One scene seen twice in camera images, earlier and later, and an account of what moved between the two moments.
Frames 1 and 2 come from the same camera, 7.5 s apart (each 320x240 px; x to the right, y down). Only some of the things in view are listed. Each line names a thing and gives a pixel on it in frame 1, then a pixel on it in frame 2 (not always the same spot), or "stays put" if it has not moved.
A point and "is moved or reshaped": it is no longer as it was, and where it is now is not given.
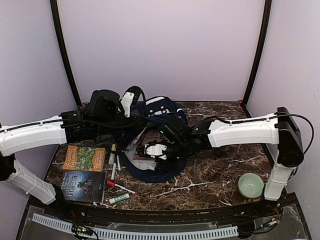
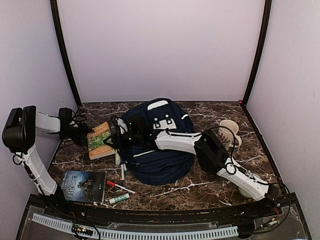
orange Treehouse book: [88, 159] to [97, 147]
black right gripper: [173, 167] to [115, 137]
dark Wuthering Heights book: [83, 186] stays put
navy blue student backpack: [140, 158] is moved or reshaped
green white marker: [119, 198] stays put
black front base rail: [274, 219] stays put
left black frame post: [56, 13] stays put
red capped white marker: [112, 183] stays put
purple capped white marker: [113, 172] to [122, 172]
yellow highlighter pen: [112, 154] to [117, 159]
